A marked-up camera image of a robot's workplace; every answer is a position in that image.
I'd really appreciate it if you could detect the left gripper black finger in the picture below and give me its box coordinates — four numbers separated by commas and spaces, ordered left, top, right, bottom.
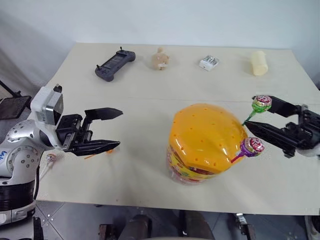
71, 139, 121, 157
81, 107, 124, 131

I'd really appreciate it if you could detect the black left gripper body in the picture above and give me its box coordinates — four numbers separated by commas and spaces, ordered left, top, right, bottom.
55, 113, 95, 153

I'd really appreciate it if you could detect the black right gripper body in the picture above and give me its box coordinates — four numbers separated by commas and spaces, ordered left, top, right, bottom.
279, 103, 320, 152

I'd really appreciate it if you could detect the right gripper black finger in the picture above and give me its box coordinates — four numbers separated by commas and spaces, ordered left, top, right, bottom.
246, 120, 301, 159
268, 95, 302, 119

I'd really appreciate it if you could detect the green lollipop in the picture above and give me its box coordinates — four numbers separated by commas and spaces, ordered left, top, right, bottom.
241, 94, 273, 126

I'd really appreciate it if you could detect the orange lollipop jar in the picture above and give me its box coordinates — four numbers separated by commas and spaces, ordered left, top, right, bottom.
167, 102, 251, 176

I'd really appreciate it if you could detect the clear plastic lollipop jar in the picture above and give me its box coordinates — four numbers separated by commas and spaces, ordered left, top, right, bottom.
166, 144, 222, 186

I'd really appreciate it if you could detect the orange stick lollipop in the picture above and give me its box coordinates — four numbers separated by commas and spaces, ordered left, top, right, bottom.
84, 147, 119, 160

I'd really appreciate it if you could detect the purple wrapped lollipop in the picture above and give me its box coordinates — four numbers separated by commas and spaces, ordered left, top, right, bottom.
230, 136, 266, 164

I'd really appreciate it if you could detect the white stick lollipop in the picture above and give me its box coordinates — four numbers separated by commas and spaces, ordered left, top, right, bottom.
39, 153, 57, 179

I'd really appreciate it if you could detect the cream cylindrical roll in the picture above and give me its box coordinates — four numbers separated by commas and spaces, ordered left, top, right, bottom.
250, 50, 269, 77

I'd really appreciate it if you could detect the dark grey game controller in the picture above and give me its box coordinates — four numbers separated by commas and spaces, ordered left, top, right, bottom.
94, 45, 137, 83

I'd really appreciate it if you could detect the black stand rod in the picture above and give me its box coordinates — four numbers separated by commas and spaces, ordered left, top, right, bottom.
0, 79, 22, 98

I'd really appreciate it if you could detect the beige plush toy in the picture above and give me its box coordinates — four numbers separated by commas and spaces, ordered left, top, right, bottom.
150, 47, 172, 71

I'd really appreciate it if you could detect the white battery charger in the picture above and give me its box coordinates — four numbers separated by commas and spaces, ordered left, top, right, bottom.
198, 54, 221, 72

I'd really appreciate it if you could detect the dark rounded shape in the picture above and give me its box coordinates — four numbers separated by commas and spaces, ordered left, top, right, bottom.
121, 214, 154, 240

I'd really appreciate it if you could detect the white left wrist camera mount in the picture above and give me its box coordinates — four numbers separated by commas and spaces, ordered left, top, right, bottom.
30, 84, 65, 126

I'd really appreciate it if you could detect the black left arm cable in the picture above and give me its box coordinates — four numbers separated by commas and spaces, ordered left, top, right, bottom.
33, 163, 41, 201

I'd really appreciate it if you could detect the metal table caster bracket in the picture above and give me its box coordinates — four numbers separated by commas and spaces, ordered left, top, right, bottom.
234, 212, 256, 238

